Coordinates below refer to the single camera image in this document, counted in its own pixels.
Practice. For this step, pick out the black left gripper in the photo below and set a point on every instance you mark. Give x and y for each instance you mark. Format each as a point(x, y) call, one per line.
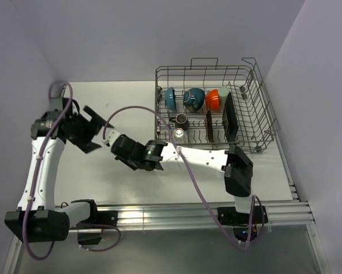
point(85, 143)

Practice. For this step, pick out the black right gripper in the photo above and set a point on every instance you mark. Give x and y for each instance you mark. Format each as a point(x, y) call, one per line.
point(127, 164)

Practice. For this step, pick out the clear glass cup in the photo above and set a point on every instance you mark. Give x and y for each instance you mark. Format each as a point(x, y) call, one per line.
point(179, 135)

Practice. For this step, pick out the dark brown mug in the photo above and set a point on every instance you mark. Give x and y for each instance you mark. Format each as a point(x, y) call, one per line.
point(180, 121)

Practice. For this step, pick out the blue ceramic bowl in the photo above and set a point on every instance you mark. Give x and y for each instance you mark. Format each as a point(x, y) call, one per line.
point(170, 99)

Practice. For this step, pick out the dark bowl beige inside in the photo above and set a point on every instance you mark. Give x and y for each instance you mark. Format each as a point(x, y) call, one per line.
point(193, 99)

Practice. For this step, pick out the red floral round plate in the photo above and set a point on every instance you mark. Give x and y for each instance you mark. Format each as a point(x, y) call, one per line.
point(209, 129)

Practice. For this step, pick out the orange plastic bowl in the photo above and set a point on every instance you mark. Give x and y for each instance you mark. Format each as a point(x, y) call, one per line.
point(212, 100)

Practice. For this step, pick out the black floral square plate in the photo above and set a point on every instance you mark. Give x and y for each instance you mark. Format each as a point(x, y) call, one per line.
point(230, 121)

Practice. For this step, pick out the light green cup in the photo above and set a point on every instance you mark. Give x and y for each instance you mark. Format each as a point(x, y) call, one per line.
point(223, 94)

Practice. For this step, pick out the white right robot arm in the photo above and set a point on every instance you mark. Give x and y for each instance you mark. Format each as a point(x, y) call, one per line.
point(233, 165)

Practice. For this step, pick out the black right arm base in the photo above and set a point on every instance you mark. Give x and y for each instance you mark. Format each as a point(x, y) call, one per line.
point(240, 221)

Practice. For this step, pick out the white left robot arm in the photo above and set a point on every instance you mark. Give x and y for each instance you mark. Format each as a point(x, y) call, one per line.
point(36, 218)

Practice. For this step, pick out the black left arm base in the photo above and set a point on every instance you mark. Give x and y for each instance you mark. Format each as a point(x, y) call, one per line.
point(94, 229)

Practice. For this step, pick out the grey wire dish rack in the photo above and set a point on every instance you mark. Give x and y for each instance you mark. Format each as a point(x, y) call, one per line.
point(258, 125)

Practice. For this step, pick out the aluminium frame rail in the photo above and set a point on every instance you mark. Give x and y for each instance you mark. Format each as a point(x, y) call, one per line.
point(183, 238)

